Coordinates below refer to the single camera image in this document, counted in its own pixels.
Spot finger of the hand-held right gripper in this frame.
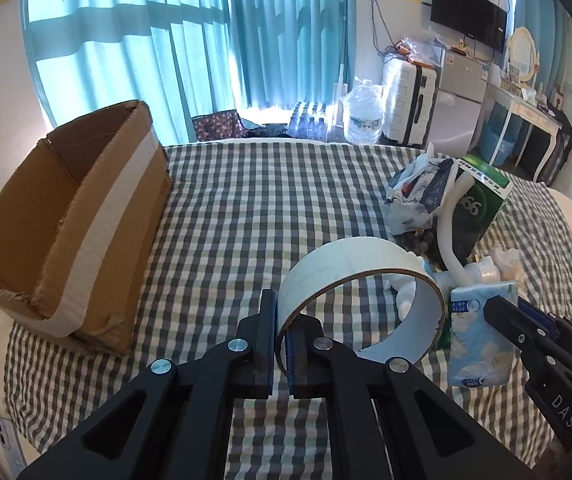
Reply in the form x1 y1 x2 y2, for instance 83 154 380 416
483 296 561 361
518 299 566 341

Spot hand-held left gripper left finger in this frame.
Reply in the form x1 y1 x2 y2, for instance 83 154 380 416
16 288 277 480

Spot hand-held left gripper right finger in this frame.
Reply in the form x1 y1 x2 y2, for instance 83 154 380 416
283 315 537 480

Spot blue floral tissue pack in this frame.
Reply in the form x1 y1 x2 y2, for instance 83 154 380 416
446 282 521 388

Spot white handheld device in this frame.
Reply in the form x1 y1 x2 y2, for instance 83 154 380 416
388 170 489 318

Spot green cardboard carton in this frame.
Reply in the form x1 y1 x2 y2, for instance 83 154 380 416
453 155 514 261

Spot white tape roll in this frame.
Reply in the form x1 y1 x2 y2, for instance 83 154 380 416
275 236 450 376

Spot printed white plastic bag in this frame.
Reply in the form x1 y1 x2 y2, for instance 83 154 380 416
385 145 459 236

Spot brown cardboard box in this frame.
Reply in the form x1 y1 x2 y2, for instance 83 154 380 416
0 100 174 356

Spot crumpled white plastic wrap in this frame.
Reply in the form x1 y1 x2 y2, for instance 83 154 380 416
476 246 522 283

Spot grey checked bed sheet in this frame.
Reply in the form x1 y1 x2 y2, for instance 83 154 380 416
3 139 572 480

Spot white dressing table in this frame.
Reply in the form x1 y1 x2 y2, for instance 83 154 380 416
486 82 561 171

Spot grey mini fridge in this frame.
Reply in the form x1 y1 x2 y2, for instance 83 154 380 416
430 50 491 153

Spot dark polka dot bag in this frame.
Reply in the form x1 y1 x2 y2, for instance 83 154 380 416
191 110 247 143

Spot pack of small water bottles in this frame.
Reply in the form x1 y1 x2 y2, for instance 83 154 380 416
286 101 331 141

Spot white suitcase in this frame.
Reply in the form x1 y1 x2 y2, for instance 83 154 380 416
382 57 439 148

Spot large clear water jug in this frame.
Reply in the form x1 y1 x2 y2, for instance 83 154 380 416
341 79 384 145

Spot white oval mirror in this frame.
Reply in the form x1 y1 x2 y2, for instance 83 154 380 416
506 27 538 86

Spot pile of clear plastic bags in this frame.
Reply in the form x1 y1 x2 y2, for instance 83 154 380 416
396 35 446 66

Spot turquoise curtain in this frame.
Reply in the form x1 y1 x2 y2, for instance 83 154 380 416
18 0 357 146

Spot black wall television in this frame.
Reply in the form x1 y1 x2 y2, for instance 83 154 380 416
430 0 509 53

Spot black wall cable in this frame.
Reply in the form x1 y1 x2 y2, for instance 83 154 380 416
371 0 391 56

